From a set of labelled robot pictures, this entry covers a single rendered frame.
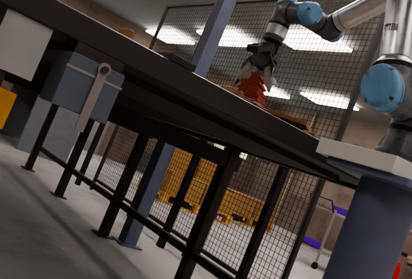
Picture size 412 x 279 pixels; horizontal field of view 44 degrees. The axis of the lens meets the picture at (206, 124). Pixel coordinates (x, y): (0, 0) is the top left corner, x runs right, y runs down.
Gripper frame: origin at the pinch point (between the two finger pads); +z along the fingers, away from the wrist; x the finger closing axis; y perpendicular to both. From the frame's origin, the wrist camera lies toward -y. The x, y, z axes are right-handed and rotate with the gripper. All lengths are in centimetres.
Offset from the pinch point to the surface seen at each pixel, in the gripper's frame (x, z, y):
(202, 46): 142, -46, 117
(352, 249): -56, 37, -5
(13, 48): -7, 24, -89
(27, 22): -7, 18, -89
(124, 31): 0, 7, -59
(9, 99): -10, 34, -87
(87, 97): -15, 27, -73
